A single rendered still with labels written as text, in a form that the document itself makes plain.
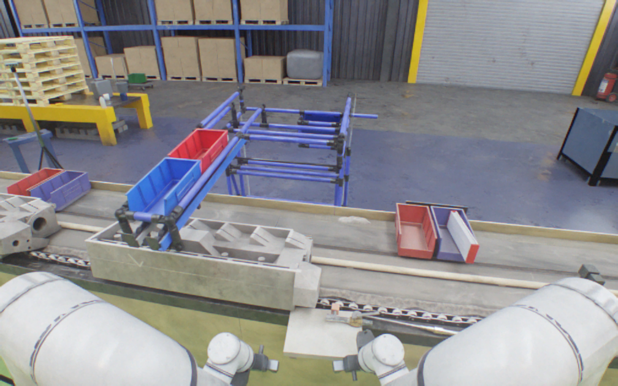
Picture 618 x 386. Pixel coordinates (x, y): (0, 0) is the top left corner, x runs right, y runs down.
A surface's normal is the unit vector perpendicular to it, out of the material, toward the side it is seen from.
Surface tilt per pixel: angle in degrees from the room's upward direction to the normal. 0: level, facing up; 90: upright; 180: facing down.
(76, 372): 46
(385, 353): 23
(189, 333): 90
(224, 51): 90
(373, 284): 0
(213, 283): 80
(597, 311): 14
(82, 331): 9
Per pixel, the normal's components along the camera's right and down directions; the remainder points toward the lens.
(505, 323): -0.33, -0.93
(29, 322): -0.17, -0.58
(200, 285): -0.16, 0.33
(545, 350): 0.06, -0.57
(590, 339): 0.26, -0.39
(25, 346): -0.28, -0.25
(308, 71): -0.15, 0.53
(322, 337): 0.01, -0.87
